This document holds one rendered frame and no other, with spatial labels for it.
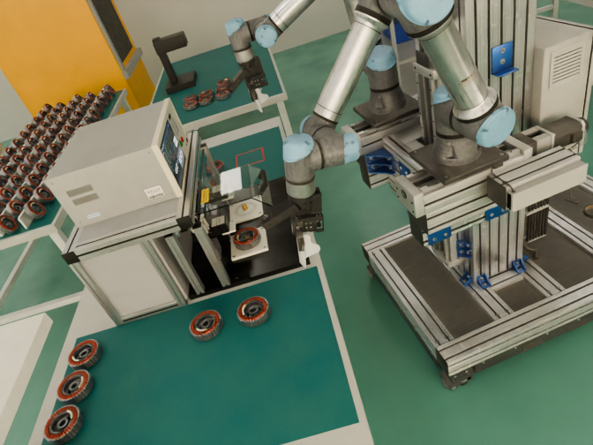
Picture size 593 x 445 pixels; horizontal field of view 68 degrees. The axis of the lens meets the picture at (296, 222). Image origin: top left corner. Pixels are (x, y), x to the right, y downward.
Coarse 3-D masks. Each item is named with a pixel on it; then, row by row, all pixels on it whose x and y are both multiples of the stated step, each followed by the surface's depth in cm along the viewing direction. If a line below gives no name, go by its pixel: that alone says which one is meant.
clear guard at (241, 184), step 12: (240, 168) 168; (252, 168) 168; (204, 180) 168; (216, 180) 166; (228, 180) 163; (240, 180) 161; (252, 180) 160; (216, 192) 158; (228, 192) 156; (240, 192) 154; (252, 192) 153; (264, 192) 157; (204, 204) 154; (216, 204) 152; (228, 204) 150
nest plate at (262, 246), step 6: (258, 228) 184; (264, 234) 179; (264, 240) 176; (234, 246) 178; (258, 246) 174; (264, 246) 173; (234, 252) 176; (240, 252) 174; (246, 252) 173; (252, 252) 172; (258, 252) 172; (234, 258) 173; (240, 258) 173
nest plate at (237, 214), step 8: (248, 200) 203; (256, 200) 201; (232, 208) 201; (240, 208) 199; (248, 208) 197; (256, 208) 196; (232, 216) 196; (240, 216) 194; (248, 216) 192; (256, 216) 192
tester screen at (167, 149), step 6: (168, 126) 161; (168, 132) 158; (168, 138) 156; (162, 144) 147; (168, 144) 154; (162, 150) 145; (168, 150) 151; (168, 156) 149; (174, 156) 157; (168, 162) 147; (174, 162) 154; (174, 168) 152; (174, 174) 150; (180, 180) 155; (180, 186) 153
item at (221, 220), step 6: (222, 216) 172; (216, 222) 170; (222, 222) 169; (228, 222) 172; (234, 222) 174; (210, 228) 168; (216, 228) 168; (222, 228) 169; (228, 228) 169; (234, 228) 171; (210, 234) 169; (216, 234) 170; (222, 234) 171; (192, 240) 170; (198, 240) 170
